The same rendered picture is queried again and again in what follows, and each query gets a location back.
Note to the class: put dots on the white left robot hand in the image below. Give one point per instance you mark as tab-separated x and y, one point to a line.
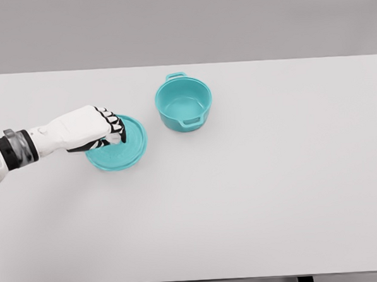
83	126

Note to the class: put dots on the teal round pot lid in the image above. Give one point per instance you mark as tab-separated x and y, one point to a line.
119	155

